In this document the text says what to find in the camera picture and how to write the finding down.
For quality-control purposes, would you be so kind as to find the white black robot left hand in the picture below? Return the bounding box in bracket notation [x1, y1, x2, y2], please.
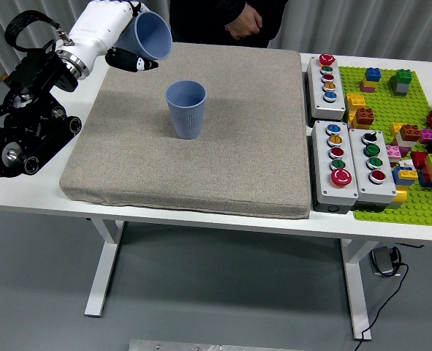
[66, 0, 161, 73]

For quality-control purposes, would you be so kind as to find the person's hand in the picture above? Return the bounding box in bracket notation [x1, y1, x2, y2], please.
[224, 6, 263, 40]

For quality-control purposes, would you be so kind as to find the blue ribbed cup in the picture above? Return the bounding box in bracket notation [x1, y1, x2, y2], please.
[113, 10, 174, 61]
[164, 80, 207, 140]

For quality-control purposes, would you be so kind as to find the person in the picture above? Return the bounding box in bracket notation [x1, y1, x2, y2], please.
[168, 0, 289, 48]

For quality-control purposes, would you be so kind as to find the grey-white curtain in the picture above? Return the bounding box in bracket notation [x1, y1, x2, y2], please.
[0, 0, 432, 78]

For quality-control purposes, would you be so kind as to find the grey five-button control box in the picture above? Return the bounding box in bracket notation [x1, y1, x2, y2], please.
[310, 119, 359, 215]
[306, 53, 347, 121]

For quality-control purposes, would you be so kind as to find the blue yellow pink block stack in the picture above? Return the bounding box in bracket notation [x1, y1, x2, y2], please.
[359, 67, 382, 93]

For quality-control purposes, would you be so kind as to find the grey-brown cushion mat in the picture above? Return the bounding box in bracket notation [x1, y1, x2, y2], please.
[58, 39, 311, 220]

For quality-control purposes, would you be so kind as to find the orange brown block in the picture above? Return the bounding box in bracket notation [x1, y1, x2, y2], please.
[354, 107, 376, 129]

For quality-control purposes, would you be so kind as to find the green studded baseplate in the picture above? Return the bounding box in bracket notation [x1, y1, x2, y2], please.
[338, 65, 432, 228]

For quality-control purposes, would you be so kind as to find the green grey block stack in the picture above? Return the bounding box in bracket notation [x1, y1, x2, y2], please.
[389, 68, 414, 97]

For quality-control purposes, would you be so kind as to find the brown white block stack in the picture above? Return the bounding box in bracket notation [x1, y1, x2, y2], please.
[394, 124, 422, 148]

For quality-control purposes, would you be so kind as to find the white table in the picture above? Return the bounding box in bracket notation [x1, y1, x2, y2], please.
[0, 38, 432, 341]

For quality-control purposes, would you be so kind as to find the red block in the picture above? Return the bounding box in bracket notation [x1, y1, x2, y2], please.
[409, 151, 429, 171]

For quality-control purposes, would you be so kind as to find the yellow grey block stack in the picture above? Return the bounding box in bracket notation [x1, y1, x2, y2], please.
[384, 188, 409, 210]

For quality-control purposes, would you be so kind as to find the grey power adapter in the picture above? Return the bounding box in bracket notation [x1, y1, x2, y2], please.
[369, 245, 403, 278]

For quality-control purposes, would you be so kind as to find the grey selector switch control box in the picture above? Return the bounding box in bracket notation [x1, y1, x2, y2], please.
[347, 127, 398, 213]

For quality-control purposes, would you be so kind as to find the black power cable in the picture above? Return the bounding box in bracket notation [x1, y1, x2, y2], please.
[357, 261, 410, 343]

